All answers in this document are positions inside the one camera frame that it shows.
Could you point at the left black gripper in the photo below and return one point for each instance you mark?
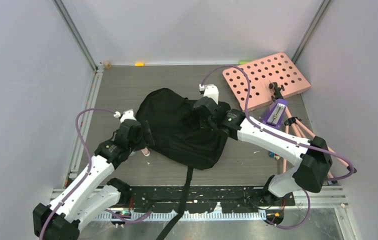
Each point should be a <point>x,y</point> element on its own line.
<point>147,140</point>

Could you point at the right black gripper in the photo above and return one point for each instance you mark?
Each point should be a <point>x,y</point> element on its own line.
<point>203,123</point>

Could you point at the black backpack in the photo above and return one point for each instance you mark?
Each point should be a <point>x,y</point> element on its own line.
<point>178,135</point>

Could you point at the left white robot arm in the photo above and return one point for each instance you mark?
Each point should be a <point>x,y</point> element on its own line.
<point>67,215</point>

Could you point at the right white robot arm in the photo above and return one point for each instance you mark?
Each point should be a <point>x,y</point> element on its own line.
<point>310,158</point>

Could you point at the pink correction tape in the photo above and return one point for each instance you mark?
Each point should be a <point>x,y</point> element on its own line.
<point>145,152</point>

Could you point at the green block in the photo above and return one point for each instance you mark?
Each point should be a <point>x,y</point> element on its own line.
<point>244,62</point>

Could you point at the purple metronome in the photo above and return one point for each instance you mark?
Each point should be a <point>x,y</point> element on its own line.
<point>274,114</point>

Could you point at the colourful toy train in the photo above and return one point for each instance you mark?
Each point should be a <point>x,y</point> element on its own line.
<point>273,155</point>

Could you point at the small wooden cork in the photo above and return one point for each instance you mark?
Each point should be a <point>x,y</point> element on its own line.
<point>107,64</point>

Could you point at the pink perforated stand board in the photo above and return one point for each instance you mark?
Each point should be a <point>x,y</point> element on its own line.
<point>277,68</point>

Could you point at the pink tripod legs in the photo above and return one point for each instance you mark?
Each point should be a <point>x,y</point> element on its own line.
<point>296,123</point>

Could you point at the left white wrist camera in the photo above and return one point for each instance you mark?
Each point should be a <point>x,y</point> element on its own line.
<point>125,115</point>

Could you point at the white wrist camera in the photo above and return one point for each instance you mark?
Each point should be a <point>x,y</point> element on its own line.
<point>125,115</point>
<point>210,91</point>

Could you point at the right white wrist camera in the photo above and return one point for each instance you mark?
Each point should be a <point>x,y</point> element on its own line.
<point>210,91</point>

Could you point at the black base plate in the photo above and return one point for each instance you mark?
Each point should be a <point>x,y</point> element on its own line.
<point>200,199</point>

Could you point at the slotted aluminium rail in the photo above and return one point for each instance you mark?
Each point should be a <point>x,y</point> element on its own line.
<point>216,215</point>

